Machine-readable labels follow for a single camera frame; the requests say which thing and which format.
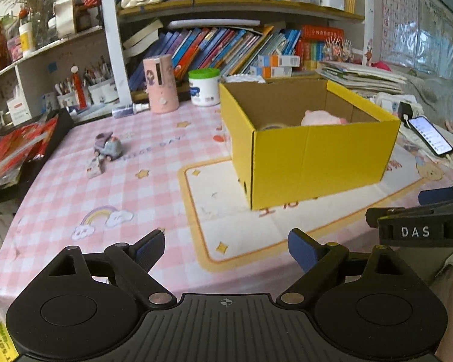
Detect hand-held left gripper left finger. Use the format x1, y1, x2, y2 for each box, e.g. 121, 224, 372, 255
47, 229, 172, 308

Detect pale wall chart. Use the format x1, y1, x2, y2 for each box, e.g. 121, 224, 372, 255
417, 0, 453, 84

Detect white bottle yellow label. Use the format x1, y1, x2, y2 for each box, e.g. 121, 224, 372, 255
19, 22, 36, 57

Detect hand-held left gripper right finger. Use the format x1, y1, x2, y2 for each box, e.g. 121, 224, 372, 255
277, 228, 419, 308

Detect small grey toy piece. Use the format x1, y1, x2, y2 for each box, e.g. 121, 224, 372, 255
87, 156, 105, 178

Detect yellow cardboard box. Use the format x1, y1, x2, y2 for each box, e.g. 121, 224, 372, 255
219, 75, 401, 211

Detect black tray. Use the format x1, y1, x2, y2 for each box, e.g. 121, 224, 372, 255
0, 109, 75, 206

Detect grey rolled sheet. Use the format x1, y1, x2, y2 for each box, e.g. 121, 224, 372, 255
167, 18, 263, 29

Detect pink cylindrical holder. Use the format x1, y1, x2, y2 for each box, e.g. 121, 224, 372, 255
143, 55, 179, 114

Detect small cartoon figure cutout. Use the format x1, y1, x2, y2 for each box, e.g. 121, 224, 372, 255
362, 38, 374, 66

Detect grey purple toy truck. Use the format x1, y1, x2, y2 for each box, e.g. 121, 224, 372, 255
94, 132, 122, 161

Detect red white figurine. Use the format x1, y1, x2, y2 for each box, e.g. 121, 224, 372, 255
71, 66, 87, 110

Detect white pen cup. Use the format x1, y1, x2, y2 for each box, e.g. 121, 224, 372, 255
56, 79, 80, 108
88, 64, 116, 104

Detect row of colourful books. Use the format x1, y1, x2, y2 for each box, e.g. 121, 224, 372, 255
128, 26, 303, 84

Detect red boxed book set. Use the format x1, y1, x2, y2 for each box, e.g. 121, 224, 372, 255
300, 26, 344, 61

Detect white power strip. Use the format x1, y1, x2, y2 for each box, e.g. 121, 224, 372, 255
375, 92, 419, 119

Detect yellow printed label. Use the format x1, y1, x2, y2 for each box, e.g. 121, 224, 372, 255
0, 322, 19, 362

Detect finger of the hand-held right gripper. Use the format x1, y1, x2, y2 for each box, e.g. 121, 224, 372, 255
365, 197, 453, 247
418, 185, 453, 206

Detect dried flowers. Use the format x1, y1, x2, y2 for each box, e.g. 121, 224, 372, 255
0, 0, 55, 46

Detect thick white books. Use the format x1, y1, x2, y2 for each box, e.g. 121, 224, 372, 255
123, 19, 163, 59

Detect pink plush toy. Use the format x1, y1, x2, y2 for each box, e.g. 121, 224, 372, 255
300, 109, 348, 127

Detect white card red label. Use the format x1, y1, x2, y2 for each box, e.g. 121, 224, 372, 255
5, 98, 33, 125

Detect pink checkered tablecloth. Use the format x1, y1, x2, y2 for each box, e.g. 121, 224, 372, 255
0, 98, 453, 321

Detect grey blanket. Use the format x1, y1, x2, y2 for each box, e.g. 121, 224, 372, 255
404, 71, 453, 121

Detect pile of red packets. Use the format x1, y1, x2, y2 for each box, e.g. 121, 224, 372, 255
0, 117, 59, 187

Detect white jar green lid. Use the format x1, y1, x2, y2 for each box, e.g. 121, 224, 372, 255
188, 68, 221, 107

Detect small spray bottle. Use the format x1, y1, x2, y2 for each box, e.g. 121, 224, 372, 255
111, 103, 150, 118

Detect white bookshelf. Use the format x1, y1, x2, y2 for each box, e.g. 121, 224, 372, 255
100, 0, 374, 102

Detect orange white carton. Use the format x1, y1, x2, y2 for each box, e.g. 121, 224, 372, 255
257, 55, 300, 68
250, 66, 293, 78

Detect black smartphone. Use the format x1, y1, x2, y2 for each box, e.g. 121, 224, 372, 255
408, 116, 453, 157

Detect pink alphabet wall poster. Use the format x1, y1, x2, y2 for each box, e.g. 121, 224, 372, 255
381, 0, 419, 66

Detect stack of paper booklets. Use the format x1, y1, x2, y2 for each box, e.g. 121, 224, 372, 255
316, 60, 408, 97

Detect white corner shelf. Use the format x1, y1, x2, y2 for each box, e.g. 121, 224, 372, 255
0, 0, 121, 129

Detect white paper bag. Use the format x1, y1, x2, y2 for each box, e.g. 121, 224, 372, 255
55, 0, 78, 38

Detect colourful spiky decoration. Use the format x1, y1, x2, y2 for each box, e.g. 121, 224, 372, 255
323, 40, 353, 63

